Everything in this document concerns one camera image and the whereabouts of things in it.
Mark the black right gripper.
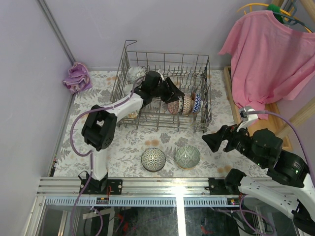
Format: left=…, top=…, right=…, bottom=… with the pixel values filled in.
left=200, top=119, right=265, bottom=166

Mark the pink scale patterned bowl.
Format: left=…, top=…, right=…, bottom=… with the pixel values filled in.
left=167, top=101, right=179, bottom=115

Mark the brown lattice patterned bowl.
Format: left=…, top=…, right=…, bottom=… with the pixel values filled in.
left=182, top=93, right=194, bottom=115

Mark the blue zigzag bowl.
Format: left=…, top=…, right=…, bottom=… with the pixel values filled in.
left=192, top=93, right=202, bottom=114

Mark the grey dotted bowl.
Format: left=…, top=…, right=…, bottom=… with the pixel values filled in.
left=124, top=84, right=133, bottom=94

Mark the yellow floral bowl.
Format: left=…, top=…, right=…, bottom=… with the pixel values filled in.
left=127, top=111, right=139, bottom=119

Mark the black patterned bowl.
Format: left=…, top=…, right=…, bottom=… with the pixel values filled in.
left=141, top=148, right=166, bottom=173

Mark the white bowl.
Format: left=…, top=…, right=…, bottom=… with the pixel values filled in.
left=178, top=96, right=184, bottom=115

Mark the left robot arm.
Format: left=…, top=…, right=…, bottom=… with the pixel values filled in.
left=82, top=70, right=185, bottom=194

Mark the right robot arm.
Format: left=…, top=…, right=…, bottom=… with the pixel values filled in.
left=202, top=125, right=315, bottom=236

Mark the green diamond patterned bowl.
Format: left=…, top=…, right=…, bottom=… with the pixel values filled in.
left=174, top=146, right=201, bottom=170

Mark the floral table mat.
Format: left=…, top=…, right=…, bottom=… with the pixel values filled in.
left=54, top=72, right=266, bottom=177

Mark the pink t-shirt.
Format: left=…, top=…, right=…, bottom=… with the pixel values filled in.
left=219, top=10, right=315, bottom=111

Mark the purple crumpled cloth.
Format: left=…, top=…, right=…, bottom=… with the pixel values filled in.
left=63, top=62, right=93, bottom=94

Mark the yellow clothes hanger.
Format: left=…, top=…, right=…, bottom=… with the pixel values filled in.
left=237, top=0, right=314, bottom=33

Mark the teal clothes hanger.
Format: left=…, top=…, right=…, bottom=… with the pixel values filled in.
left=267, top=4, right=312, bottom=32

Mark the grey wire dish rack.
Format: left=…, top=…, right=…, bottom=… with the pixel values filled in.
left=111, top=40, right=212, bottom=132

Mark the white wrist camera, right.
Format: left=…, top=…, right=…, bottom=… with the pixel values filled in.
left=237, top=106, right=258, bottom=131

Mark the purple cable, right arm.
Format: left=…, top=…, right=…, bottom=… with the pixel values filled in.
left=239, top=110, right=315, bottom=236

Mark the wooden tray frame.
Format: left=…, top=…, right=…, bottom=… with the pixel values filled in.
left=223, top=65, right=293, bottom=154

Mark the slotted cable duct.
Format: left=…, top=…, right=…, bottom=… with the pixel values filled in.
left=46, top=196, right=240, bottom=207

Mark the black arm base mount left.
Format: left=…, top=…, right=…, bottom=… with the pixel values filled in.
left=78, top=171, right=123, bottom=195

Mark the corner aluminium post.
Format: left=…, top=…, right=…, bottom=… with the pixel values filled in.
left=36, top=0, right=75, bottom=64

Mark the aluminium frame rail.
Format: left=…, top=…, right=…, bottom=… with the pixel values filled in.
left=36, top=177, right=210, bottom=197

